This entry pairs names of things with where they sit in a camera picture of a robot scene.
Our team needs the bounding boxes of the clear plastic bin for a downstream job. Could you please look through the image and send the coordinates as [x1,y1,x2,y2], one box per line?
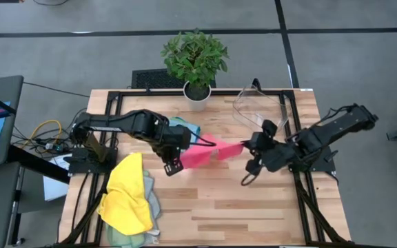
[232,84,289,135]

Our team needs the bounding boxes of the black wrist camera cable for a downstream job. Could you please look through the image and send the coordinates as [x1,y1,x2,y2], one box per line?
[190,132,219,148]
[241,172,258,187]

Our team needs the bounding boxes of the white paper sheet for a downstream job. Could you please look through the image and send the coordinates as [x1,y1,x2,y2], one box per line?
[42,154,72,202]

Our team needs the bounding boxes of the black aluminium table frame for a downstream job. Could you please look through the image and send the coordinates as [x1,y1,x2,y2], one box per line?
[59,88,352,247]

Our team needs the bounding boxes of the black floor vent grate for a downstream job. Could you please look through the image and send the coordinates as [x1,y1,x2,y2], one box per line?
[131,68,217,90]

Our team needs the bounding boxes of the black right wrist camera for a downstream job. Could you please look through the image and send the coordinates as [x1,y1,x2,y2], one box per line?
[248,132,272,156]

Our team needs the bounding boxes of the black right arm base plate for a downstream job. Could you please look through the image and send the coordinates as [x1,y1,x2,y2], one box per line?
[287,144,338,173]

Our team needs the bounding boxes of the yellow cable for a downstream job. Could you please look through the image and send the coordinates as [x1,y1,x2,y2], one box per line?
[21,119,63,149]

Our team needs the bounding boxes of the pink microfiber towel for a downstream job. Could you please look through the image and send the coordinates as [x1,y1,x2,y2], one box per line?
[179,133,245,169]

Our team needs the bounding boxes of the black cable bundle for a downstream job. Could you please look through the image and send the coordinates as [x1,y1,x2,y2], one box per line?
[11,108,88,156]

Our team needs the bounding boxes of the green leafy plant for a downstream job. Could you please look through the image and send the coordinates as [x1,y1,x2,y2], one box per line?
[159,28,230,89]

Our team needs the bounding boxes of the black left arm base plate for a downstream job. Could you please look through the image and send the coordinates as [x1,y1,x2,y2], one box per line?
[63,146,119,175]

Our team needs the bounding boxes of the light blue microfiber towel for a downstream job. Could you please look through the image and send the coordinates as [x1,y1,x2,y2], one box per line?
[168,116,202,145]

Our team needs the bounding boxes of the yellow microfiber towel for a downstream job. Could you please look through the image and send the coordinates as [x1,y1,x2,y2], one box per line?
[96,152,154,237]

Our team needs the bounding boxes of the black left wrist camera cable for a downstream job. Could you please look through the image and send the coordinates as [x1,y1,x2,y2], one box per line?
[190,132,219,148]

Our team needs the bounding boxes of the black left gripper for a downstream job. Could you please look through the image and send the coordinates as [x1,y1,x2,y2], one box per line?
[150,136,185,177]

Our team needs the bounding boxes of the grey microfiber towel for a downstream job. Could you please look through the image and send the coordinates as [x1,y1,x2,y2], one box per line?
[142,169,162,247]

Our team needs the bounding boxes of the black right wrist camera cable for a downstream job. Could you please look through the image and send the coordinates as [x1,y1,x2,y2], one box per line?
[241,172,258,187]

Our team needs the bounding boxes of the white plant pot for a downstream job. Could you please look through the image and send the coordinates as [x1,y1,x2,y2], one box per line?
[183,81,213,112]

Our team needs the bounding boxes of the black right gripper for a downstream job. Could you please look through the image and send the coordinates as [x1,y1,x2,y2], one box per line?
[245,119,301,177]

